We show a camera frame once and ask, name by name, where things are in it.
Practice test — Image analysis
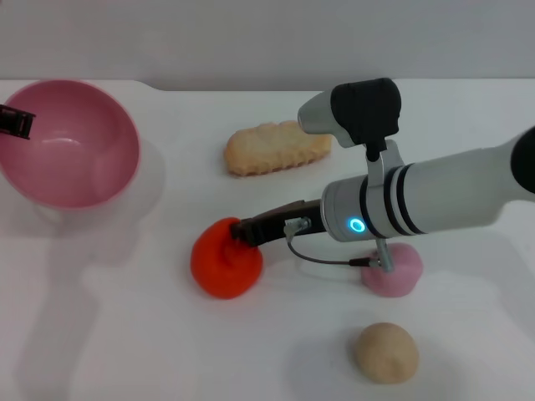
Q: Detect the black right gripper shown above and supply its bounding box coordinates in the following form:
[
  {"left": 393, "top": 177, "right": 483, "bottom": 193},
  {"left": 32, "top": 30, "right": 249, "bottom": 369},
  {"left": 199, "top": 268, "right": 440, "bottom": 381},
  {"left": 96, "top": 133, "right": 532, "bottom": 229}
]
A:
[{"left": 229, "top": 199, "right": 325, "bottom": 247}]

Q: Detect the orange squishy toy fruit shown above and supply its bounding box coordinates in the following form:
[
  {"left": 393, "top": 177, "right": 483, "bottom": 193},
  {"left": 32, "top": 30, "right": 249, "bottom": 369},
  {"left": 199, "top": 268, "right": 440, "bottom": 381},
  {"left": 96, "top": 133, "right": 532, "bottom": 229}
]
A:
[{"left": 191, "top": 216, "right": 264, "bottom": 300}]

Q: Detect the pink plastic bowl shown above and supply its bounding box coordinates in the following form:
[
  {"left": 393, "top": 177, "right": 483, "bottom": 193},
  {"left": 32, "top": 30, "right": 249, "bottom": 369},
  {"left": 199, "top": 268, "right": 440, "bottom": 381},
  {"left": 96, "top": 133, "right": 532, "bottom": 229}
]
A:
[{"left": 0, "top": 79, "right": 141, "bottom": 210}]

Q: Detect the toy bread slice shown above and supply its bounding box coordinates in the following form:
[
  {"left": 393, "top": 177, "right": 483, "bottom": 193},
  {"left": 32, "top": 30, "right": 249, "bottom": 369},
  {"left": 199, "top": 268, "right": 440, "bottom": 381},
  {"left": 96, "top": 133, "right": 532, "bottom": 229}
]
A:
[{"left": 224, "top": 119, "right": 334, "bottom": 179}]

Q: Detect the pink toy peach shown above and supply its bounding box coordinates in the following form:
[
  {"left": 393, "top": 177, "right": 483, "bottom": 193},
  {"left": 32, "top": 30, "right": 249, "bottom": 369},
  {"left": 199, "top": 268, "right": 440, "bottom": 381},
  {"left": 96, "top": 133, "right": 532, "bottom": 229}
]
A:
[{"left": 361, "top": 242, "right": 424, "bottom": 298}]

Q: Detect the tan toy potato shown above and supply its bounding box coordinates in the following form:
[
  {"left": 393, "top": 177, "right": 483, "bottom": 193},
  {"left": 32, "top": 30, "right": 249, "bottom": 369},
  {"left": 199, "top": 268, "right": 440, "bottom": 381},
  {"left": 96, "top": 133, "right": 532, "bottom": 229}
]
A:
[{"left": 354, "top": 322, "right": 420, "bottom": 384}]

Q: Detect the grey right arm cable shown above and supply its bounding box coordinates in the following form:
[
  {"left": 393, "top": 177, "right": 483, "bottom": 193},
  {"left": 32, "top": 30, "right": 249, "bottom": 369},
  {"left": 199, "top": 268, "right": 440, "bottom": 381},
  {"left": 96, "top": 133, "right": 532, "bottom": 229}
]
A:
[{"left": 283, "top": 216, "right": 394, "bottom": 272}]

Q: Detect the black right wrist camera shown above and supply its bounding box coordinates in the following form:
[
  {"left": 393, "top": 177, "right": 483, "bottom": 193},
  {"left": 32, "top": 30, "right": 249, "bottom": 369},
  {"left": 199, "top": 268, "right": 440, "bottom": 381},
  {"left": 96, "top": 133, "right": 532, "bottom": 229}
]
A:
[{"left": 297, "top": 78, "right": 402, "bottom": 185}]

